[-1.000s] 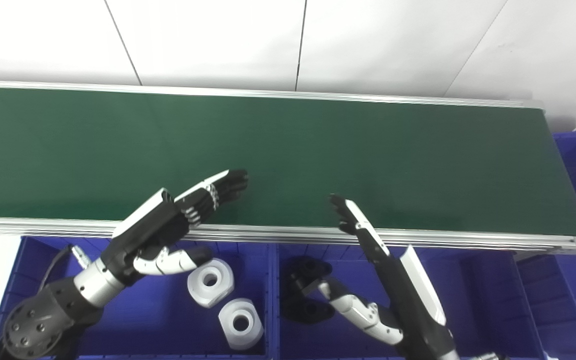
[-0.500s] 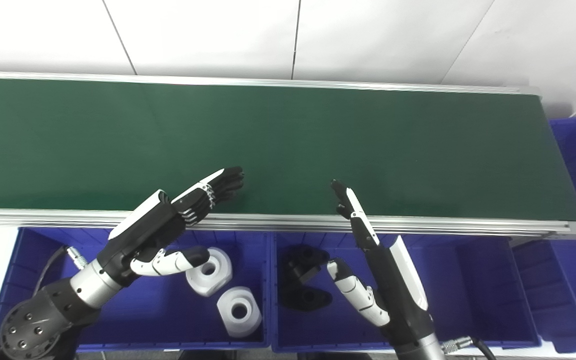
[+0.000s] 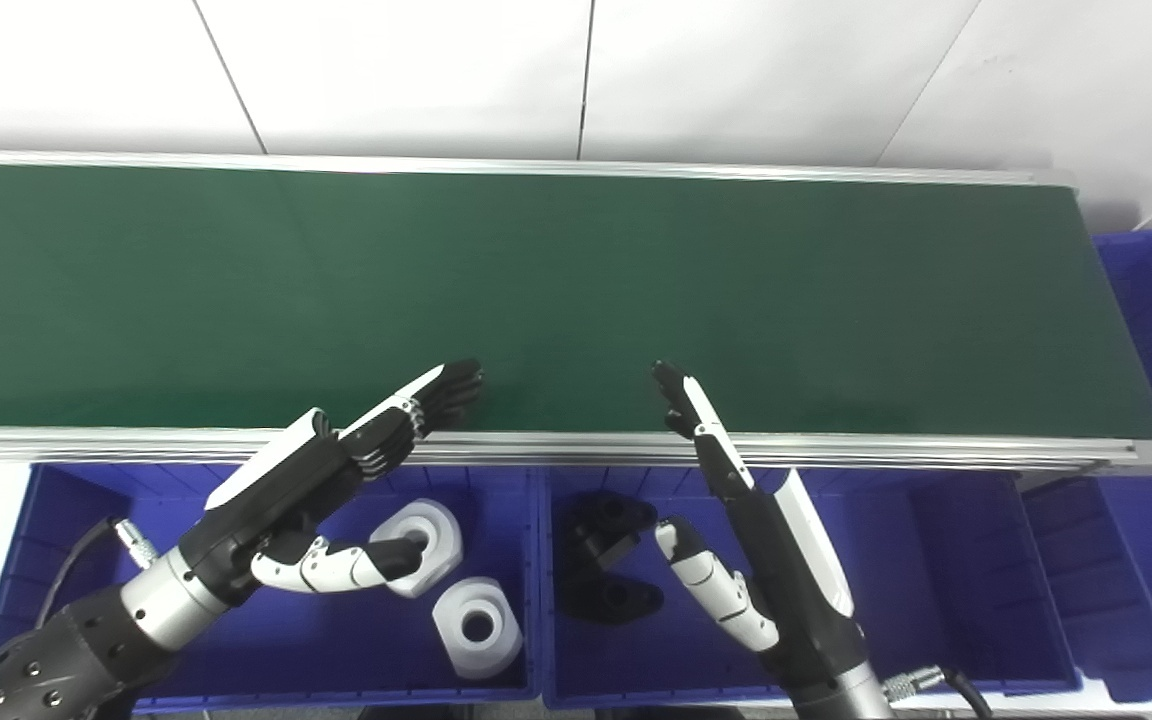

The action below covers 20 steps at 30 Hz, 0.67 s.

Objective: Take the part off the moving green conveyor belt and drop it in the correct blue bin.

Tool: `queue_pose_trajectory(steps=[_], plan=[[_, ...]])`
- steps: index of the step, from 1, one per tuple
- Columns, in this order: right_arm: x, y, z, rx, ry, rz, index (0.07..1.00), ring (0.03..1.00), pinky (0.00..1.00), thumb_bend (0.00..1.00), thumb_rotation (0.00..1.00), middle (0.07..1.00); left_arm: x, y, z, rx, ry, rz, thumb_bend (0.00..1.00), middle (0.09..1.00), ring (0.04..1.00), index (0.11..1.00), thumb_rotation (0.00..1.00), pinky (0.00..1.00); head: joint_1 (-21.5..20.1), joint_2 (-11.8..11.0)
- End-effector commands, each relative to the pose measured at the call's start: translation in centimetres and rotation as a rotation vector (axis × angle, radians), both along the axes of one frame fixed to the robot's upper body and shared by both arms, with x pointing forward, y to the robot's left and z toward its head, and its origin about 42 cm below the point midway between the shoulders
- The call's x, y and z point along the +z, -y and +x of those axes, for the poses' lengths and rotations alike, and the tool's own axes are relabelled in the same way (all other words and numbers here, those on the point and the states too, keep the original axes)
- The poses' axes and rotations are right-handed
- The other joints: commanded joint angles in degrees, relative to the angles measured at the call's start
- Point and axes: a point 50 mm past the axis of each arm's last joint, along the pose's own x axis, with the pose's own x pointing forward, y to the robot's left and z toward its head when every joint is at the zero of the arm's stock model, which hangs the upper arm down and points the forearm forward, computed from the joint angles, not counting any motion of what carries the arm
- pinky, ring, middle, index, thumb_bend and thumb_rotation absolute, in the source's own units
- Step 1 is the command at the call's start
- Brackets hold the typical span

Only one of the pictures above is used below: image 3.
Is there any white cylindrical plastic part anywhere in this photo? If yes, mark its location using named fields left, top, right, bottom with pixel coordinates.
left=369, top=498, right=464, bottom=599
left=431, top=576, right=525, bottom=681

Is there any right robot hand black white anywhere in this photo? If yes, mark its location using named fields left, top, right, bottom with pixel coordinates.
left=651, top=360, right=869, bottom=689

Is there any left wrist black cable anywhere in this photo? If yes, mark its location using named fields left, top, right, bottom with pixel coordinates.
left=34, top=515, right=159, bottom=631

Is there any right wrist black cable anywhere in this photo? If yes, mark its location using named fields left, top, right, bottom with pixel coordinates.
left=881, top=663, right=992, bottom=720

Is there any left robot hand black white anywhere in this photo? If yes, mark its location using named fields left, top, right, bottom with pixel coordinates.
left=176, top=358, right=485, bottom=611

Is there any green conveyor belt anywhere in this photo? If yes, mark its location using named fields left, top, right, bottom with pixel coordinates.
left=0, top=150, right=1152, bottom=476
left=0, top=163, right=1152, bottom=441

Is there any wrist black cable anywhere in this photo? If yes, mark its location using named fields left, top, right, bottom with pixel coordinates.
left=34, top=515, right=159, bottom=631
left=881, top=663, right=992, bottom=720

